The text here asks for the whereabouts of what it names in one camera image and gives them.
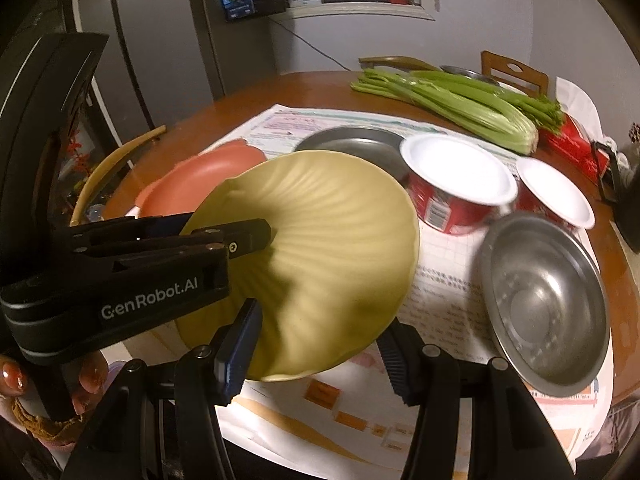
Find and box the red bowl white inside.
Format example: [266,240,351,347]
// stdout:
[515,156,596,231]
[400,134,518,235]

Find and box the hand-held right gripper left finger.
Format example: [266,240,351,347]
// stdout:
[62,299,263,480]

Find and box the wooden chair with handle hole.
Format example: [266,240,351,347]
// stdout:
[481,51,549,96]

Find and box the curved-back wooden chair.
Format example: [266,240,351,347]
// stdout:
[359,56,441,73]
[70,125,167,226]

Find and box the celery bunch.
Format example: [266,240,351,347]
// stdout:
[410,70,563,133]
[350,69,540,156]

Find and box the red tissue pack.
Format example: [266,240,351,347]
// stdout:
[542,76,612,184]

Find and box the brown braided bracelet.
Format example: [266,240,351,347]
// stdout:
[10,397,87,450]

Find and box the pink plate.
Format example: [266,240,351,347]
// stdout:
[135,140,268,221]

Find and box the grey metal plate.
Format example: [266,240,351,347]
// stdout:
[294,126,408,181]

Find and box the blue box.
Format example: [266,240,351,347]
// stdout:
[220,0,258,22]

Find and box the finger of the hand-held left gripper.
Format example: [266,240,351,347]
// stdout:
[70,215,272,266]

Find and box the stainless steel bowl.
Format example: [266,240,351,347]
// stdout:
[479,211,612,401]

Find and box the wall cable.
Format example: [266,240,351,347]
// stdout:
[291,29,357,72]

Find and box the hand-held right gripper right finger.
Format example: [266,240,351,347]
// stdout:
[377,320,576,480]

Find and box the newspaper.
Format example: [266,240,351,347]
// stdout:
[210,104,616,480]

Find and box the grey refrigerator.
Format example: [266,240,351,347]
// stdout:
[75,0,228,136]

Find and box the person's left hand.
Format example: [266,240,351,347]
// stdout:
[0,351,110,417]

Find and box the black thermos jug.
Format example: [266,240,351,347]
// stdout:
[591,139,640,256]

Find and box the steel pot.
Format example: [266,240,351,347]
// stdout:
[440,65,501,85]

